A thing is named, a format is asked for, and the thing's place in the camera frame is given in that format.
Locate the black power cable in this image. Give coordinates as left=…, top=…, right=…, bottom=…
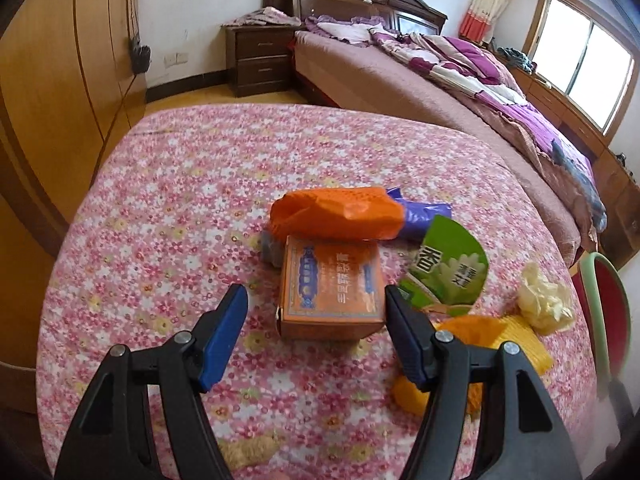
left=102, top=72, right=138, bottom=146

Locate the crumpled pale yellow tissue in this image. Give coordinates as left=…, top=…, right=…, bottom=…
left=517, top=261, right=576, bottom=335

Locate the orange cardboard box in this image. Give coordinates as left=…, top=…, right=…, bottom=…
left=276, top=236, right=386, bottom=342

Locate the blue cloth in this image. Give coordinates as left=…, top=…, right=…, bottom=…
left=550, top=140, right=608, bottom=231

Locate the yellow plastic bag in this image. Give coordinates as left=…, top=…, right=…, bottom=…
left=391, top=315, right=553, bottom=416

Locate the walnut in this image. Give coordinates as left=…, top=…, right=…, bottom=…
left=222, top=432, right=281, bottom=471

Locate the green snack packet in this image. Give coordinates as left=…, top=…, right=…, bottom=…
left=398, top=215, right=489, bottom=317

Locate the window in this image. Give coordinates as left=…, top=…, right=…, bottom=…
left=522, top=0, right=636, bottom=136

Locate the light wooden wardrobe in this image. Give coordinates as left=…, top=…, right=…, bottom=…
left=0, top=0, right=148, bottom=411

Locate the bed with purple quilt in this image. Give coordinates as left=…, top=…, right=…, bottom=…
left=290, top=30, right=608, bottom=271

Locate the purple plastic bag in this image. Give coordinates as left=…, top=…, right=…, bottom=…
left=387, top=187, right=453, bottom=246

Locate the purple frilled pillow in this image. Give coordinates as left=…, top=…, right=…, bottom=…
left=305, top=15, right=386, bottom=43

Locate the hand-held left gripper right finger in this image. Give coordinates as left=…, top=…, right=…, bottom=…
left=385, top=285, right=583, bottom=480

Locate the pink floral tablecloth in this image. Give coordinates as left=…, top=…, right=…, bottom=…
left=36, top=104, right=601, bottom=480

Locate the red and cream curtain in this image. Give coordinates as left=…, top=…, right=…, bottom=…
left=459, top=0, right=523, bottom=46

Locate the green framed red chair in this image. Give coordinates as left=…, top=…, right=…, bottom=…
left=570, top=252, right=632, bottom=391

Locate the orange plastic bag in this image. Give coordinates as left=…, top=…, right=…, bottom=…
left=270, top=186, right=405, bottom=241

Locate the patterned cloth on nightstand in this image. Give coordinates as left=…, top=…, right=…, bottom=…
left=222, top=6, right=306, bottom=28

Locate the black power adapter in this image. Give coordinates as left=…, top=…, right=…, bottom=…
left=130, top=35, right=152, bottom=73

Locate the purple and white quilt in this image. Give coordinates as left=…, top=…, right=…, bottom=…
left=370, top=30, right=596, bottom=171

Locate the dark wooden nightstand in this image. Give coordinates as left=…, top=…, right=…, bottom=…
left=223, top=25, right=306, bottom=98

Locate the long wooden window cabinet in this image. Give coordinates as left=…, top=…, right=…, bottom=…
left=510, top=65, right=640, bottom=271

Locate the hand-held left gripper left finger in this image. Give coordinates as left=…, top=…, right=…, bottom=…
left=54, top=284, right=249, bottom=480

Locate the pile of clothes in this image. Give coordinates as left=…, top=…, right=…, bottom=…
left=497, top=46, right=536, bottom=73

